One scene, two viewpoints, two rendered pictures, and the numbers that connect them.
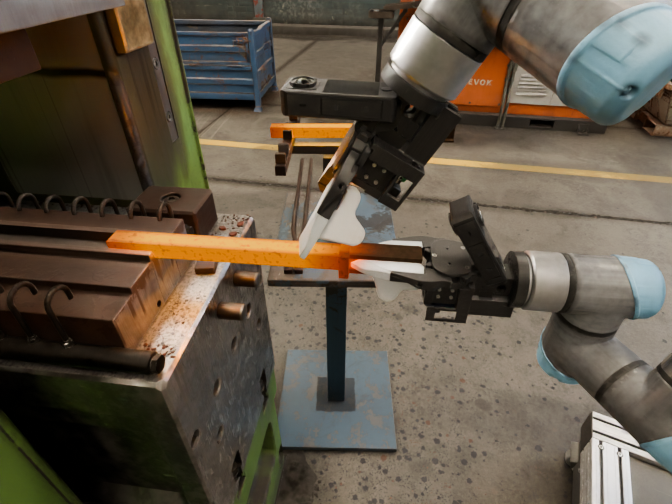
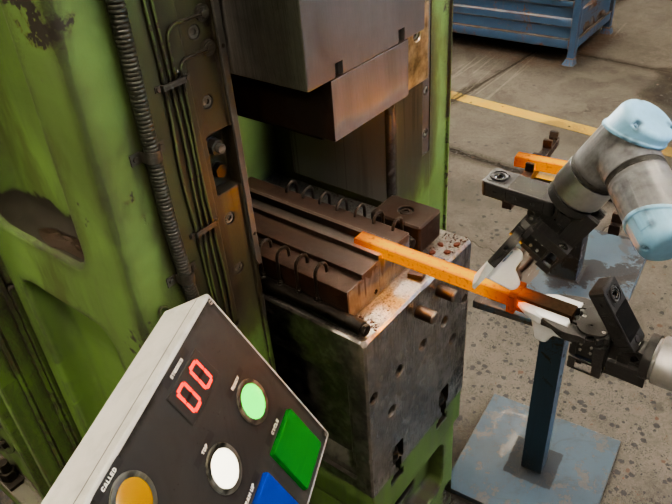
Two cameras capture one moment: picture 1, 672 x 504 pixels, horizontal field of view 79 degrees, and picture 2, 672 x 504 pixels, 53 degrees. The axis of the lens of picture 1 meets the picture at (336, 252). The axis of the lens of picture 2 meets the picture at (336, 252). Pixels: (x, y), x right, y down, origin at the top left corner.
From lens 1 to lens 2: 63 cm
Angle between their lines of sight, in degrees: 27
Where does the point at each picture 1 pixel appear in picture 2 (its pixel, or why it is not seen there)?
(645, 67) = (649, 238)
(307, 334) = (525, 385)
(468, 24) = (593, 177)
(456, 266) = (595, 329)
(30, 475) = not seen: hidden behind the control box
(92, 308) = (336, 281)
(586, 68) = (629, 228)
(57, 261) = (321, 243)
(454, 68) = (585, 197)
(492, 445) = not seen: outside the picture
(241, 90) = (551, 33)
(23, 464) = not seen: hidden behind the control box
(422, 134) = (571, 228)
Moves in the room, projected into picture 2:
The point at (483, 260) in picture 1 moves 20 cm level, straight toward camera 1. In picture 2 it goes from (613, 329) to (515, 394)
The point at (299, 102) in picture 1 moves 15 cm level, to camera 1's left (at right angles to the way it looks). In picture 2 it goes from (492, 190) to (400, 169)
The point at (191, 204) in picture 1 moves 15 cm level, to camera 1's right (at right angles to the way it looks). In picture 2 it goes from (419, 220) to (492, 238)
